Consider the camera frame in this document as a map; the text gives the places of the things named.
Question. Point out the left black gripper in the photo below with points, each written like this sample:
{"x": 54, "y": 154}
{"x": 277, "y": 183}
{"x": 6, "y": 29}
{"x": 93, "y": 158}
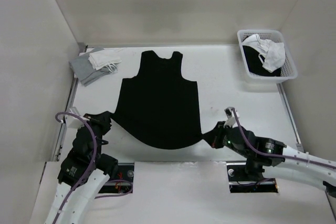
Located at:
{"x": 103, "y": 119}

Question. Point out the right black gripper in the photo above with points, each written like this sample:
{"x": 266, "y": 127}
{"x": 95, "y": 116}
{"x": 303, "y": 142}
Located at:
{"x": 212, "y": 136}

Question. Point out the black tank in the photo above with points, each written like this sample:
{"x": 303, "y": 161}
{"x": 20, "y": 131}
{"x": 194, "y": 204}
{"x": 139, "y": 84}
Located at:
{"x": 255, "y": 63}
{"x": 158, "y": 106}

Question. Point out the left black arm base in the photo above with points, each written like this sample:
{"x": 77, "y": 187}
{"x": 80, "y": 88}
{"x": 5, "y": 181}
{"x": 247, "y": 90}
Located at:
{"x": 121, "y": 182}

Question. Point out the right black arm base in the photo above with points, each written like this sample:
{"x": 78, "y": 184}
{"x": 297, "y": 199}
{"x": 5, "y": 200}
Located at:
{"x": 244, "y": 177}

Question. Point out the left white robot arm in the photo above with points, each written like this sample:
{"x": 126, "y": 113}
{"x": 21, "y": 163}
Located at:
{"x": 84, "y": 171}

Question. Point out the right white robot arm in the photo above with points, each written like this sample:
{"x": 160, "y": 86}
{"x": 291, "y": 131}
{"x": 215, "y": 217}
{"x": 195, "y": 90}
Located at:
{"x": 268, "y": 159}

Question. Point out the folded grey tank top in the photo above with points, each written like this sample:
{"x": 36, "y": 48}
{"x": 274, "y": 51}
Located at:
{"x": 84, "y": 71}

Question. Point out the folded white tank top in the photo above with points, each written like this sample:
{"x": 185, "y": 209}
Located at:
{"x": 105, "y": 60}

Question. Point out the white tank top in basket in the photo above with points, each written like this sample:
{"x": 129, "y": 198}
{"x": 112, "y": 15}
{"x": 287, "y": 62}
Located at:
{"x": 274, "y": 52}

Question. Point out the white plastic basket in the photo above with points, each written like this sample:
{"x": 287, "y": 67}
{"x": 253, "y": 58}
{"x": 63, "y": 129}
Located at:
{"x": 288, "y": 70}

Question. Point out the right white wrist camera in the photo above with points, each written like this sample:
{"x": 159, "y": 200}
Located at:
{"x": 232, "y": 117}

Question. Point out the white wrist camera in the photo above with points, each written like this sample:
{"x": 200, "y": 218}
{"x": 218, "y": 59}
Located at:
{"x": 232, "y": 117}
{"x": 75, "y": 120}

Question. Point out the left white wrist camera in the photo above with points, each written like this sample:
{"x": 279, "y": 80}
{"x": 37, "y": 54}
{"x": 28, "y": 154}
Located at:
{"x": 75, "y": 120}

